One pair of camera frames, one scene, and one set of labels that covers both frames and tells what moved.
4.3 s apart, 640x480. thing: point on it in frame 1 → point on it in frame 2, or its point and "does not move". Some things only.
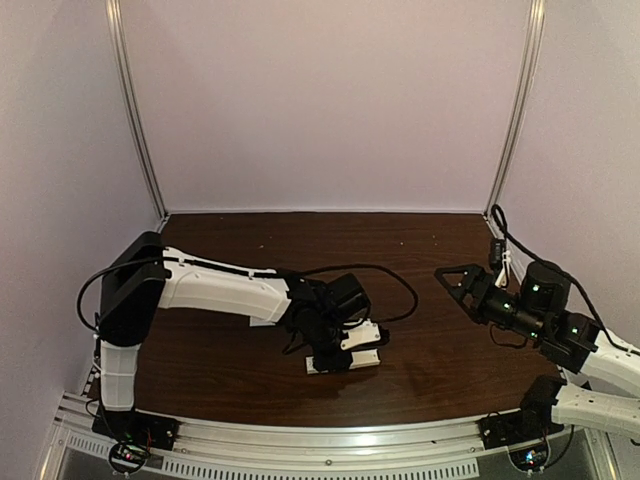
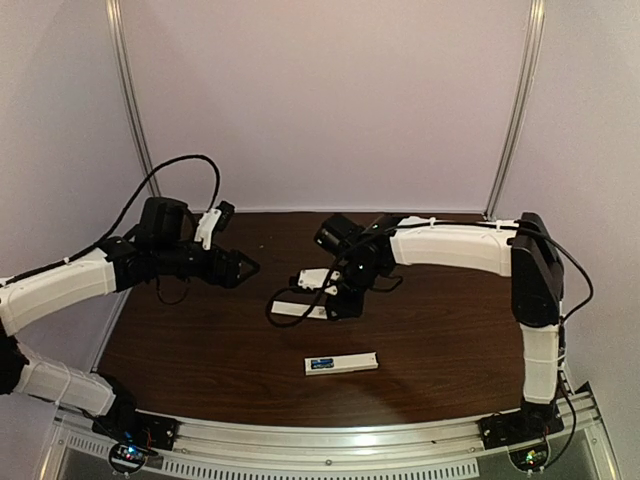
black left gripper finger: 296,341 → 247,263
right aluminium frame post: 520,107 does not move
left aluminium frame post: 115,16 does not move
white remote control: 360,359 does not move
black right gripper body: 477,290 → 345,301
